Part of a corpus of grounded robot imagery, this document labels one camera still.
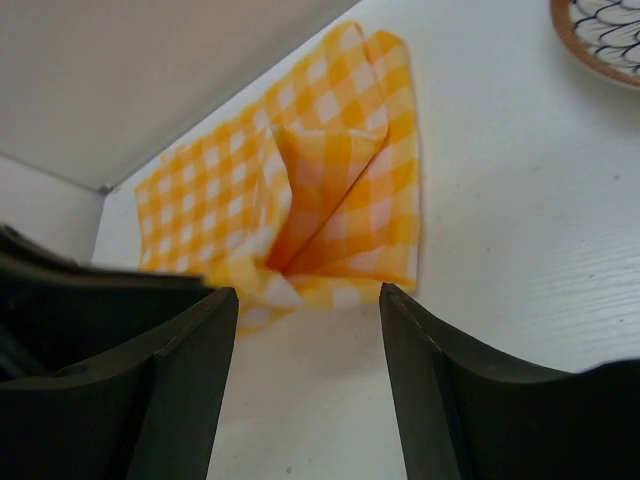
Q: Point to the patterned ceramic plate brown rim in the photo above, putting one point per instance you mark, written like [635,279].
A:
[603,35]

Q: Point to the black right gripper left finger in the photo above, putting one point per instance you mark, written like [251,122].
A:
[146,409]

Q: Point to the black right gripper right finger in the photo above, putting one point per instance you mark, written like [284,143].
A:
[466,410]

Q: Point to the yellow checked cloth placemat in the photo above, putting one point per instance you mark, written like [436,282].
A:
[308,199]

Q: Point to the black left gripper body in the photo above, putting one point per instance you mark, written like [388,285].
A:
[56,312]

